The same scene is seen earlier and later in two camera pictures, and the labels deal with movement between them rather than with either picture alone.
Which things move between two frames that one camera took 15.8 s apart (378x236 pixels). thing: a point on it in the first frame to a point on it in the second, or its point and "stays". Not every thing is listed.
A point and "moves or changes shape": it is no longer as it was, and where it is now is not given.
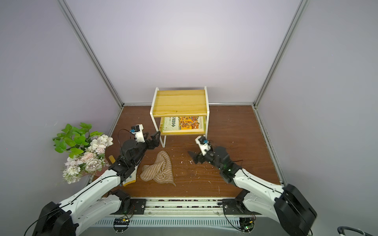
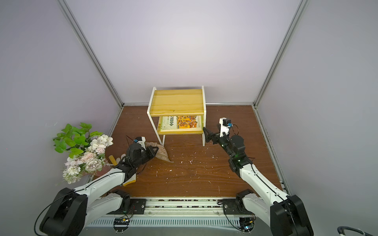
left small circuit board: (121, 224) stays
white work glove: (132, 178) stays
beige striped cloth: (160, 171) moves or changes shape
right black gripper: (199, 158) to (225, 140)
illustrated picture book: (190, 123) stays
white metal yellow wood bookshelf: (180, 112) stays
